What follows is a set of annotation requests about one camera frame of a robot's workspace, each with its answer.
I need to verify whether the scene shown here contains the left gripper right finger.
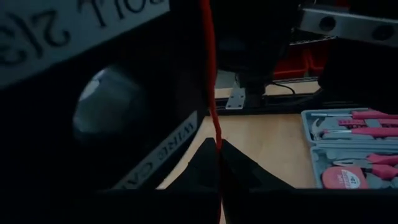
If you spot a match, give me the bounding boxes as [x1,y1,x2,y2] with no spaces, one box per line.
[222,139,312,224]

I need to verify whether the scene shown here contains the black table frame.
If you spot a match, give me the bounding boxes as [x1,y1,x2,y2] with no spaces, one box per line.
[214,93,352,115]

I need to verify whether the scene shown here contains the red-handled claw hammer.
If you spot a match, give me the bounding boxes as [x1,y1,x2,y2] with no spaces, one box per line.
[310,126,398,141]

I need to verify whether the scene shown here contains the grey tool kit case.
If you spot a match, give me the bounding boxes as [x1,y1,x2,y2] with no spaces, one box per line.
[300,107,398,190]

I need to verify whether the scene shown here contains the red storage bin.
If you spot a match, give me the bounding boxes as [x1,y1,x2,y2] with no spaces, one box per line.
[272,39,331,81]

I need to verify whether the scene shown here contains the red-handled screwdriver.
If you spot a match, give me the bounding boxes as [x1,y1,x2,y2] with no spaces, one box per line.
[310,110,398,121]

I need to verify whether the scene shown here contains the grey metal mounting bracket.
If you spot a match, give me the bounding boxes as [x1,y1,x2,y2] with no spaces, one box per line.
[224,86,247,110]

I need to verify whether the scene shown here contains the red tape measure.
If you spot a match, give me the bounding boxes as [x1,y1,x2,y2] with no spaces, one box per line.
[321,166,370,190]

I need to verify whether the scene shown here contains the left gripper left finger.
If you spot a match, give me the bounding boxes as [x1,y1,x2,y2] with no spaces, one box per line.
[130,138,220,224]

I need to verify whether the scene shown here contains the red-handled pliers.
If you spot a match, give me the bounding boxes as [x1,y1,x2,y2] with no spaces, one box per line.
[332,154,398,180]

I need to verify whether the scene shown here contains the thin red wire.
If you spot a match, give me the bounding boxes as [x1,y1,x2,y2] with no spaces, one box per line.
[198,0,224,156]

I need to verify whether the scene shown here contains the black wire spool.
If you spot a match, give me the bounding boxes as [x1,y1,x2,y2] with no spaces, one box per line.
[0,0,208,191]

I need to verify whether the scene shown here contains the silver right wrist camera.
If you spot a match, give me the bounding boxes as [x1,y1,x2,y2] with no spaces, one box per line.
[297,6,398,48]

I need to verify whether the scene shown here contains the red screwdriver bit holder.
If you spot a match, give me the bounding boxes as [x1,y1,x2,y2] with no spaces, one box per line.
[337,118,398,127]

